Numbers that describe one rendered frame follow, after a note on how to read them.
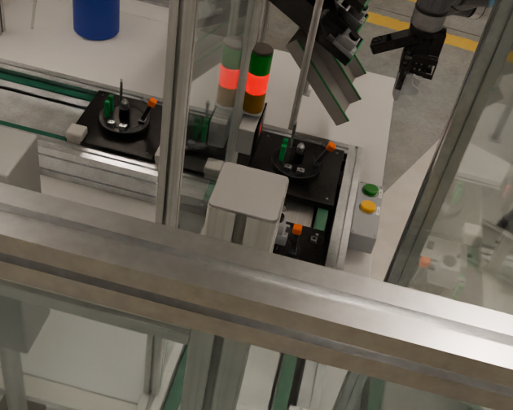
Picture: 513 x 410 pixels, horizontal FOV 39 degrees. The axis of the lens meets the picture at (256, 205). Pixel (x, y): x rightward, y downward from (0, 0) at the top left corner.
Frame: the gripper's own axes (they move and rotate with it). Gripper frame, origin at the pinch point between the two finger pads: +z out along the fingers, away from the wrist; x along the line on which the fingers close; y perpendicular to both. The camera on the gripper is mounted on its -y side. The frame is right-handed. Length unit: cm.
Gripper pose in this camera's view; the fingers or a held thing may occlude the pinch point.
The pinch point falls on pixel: (393, 94)
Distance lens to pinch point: 188.6
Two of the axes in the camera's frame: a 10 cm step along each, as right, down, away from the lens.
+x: 2.1, -6.5, 7.3
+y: 9.7, 2.4, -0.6
